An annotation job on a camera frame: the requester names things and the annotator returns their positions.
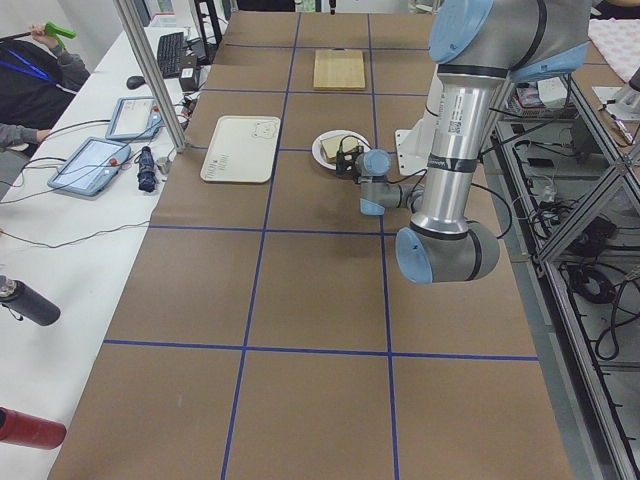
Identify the aluminium frame post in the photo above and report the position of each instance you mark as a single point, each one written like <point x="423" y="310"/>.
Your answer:
<point x="145" y="58"/>

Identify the red bottle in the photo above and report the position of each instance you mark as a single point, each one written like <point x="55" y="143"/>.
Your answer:
<point x="19" y="428"/>

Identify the small black box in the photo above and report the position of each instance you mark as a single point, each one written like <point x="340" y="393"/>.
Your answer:
<point x="189" y="79"/>

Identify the bread slice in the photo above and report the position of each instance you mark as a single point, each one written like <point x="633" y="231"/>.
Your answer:
<point x="330" y="145"/>

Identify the far teach pendant tablet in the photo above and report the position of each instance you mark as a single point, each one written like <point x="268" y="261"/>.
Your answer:
<point x="134" y="118"/>

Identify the teach pendant tablet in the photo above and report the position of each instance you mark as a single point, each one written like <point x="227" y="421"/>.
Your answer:
<point x="134" y="118"/>
<point x="90" y="168"/>

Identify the black computer mouse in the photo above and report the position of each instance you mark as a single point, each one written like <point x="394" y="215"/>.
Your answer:
<point x="134" y="82"/>

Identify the wooden cutting board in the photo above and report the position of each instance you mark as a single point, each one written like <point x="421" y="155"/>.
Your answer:
<point x="339" y="70"/>

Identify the black keyboard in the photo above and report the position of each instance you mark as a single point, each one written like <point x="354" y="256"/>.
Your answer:
<point x="169" y="53"/>

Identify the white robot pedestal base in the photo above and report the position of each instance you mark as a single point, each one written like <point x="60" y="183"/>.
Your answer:
<point x="415" y="150"/>

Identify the white round plate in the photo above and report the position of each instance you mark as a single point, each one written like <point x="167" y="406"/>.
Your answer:
<point x="316" y="148"/>

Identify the green handheld tool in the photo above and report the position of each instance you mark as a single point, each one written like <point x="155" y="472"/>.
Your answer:
<point x="54" y="30"/>

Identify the cream bear tray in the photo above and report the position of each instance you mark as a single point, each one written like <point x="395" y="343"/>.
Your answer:
<point x="242" y="150"/>

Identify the folded dark umbrella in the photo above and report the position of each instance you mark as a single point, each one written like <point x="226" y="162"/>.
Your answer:
<point x="146" y="173"/>

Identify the seated person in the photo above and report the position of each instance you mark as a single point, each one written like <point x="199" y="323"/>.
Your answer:
<point x="39" y="80"/>

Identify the near teach pendant tablet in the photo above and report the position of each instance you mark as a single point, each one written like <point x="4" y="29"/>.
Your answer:
<point x="90" y="168"/>

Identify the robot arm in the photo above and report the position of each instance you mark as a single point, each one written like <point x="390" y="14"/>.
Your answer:
<point x="477" y="45"/>

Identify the black bottle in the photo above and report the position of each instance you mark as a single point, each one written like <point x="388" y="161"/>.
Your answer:
<point x="26" y="302"/>

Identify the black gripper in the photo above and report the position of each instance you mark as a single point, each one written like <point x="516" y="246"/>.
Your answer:
<point x="348" y="163"/>

